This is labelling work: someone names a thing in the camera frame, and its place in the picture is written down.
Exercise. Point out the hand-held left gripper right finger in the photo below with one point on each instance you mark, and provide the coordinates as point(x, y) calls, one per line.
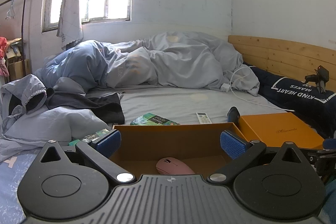
point(231, 144)

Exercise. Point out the pink computer mouse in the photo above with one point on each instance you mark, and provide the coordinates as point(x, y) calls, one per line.
point(172, 166)

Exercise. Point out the white curtain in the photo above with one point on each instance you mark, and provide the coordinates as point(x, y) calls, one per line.
point(71, 3)

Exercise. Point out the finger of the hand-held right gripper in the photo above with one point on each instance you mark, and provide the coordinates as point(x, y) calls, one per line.
point(329, 144)
point(233, 114)

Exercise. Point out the grey-blue duvet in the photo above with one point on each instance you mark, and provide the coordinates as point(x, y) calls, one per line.
point(183, 61)

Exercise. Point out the orange box lid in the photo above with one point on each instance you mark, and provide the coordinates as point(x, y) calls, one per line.
point(275, 129)

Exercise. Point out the grey hooded jacket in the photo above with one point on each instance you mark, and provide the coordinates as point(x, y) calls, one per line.
point(23, 90)

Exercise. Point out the grey bedsheet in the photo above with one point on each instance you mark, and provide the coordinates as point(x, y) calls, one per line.
point(170, 100)

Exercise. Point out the white remote control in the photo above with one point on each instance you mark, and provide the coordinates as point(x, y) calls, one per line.
point(203, 117)

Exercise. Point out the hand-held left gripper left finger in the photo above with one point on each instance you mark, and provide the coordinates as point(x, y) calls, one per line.
point(109, 142)

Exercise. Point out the dark clothing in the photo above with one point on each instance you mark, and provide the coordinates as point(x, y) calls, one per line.
point(105, 108)

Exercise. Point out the black clothes rack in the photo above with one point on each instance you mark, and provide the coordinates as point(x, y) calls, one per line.
point(22, 29)

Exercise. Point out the navy printed pillow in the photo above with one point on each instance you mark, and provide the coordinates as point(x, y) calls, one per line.
point(275, 87)

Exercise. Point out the brown cardboard box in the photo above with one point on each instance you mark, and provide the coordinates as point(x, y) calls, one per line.
point(15, 69)

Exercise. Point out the green tissue packet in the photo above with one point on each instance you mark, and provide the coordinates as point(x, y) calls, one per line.
point(89, 138)
point(152, 119)

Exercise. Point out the red and pink clothes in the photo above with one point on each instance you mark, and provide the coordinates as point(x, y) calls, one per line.
point(2, 45)

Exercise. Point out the wooden headboard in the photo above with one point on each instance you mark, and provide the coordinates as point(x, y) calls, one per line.
point(275, 56)

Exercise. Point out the small black tripod device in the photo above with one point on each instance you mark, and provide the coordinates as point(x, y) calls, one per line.
point(321, 73)

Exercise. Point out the orange cardboard box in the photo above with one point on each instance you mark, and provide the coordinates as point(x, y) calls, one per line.
point(170, 140)

